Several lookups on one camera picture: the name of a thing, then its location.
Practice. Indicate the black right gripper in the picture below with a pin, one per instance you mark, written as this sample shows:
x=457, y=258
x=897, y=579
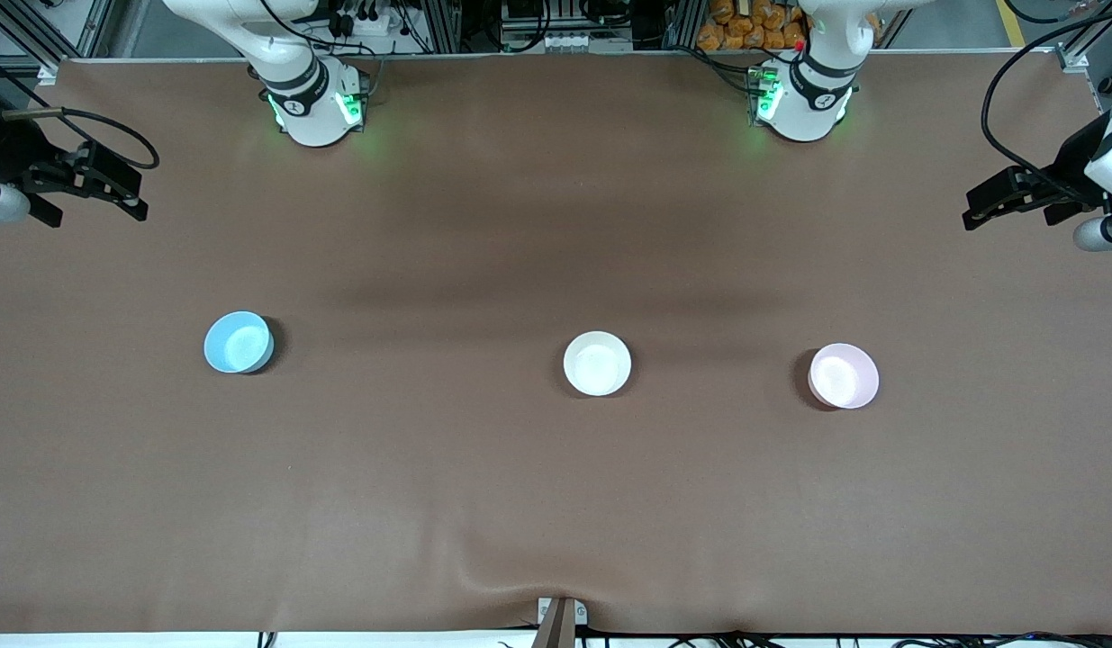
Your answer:
x=13, y=155

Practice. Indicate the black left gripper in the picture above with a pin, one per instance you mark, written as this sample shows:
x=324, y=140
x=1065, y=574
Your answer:
x=1071, y=167

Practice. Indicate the blue bowl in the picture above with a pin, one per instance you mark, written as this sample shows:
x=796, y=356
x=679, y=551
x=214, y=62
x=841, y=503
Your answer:
x=238, y=343

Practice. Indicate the pink bowl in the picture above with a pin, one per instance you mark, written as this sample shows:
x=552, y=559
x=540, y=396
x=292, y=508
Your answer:
x=844, y=375

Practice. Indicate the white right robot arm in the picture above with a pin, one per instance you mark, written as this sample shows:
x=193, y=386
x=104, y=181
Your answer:
x=308, y=99

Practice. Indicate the white bowl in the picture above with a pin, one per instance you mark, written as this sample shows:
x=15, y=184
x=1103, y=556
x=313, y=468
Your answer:
x=597, y=364

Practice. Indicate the white power strip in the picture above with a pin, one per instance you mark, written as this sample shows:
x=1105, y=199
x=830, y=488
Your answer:
x=366, y=20

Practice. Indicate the bag of orange buns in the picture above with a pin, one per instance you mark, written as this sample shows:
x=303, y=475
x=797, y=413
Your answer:
x=745, y=27

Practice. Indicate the white connector block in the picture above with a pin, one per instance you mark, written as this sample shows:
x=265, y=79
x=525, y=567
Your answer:
x=551, y=40

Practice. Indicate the brown table cloth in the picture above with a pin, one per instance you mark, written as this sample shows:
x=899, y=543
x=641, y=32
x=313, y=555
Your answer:
x=556, y=504

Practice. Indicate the aluminium frame post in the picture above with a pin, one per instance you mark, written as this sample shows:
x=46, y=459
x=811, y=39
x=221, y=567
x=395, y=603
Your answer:
x=443, y=25

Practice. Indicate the metal mount bracket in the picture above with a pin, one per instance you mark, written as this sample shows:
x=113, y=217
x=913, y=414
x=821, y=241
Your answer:
x=561, y=621

